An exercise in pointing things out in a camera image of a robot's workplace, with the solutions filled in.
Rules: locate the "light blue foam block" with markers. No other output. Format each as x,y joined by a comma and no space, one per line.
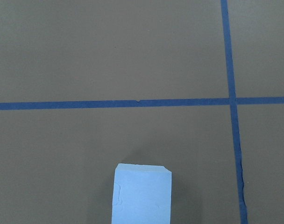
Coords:
141,194

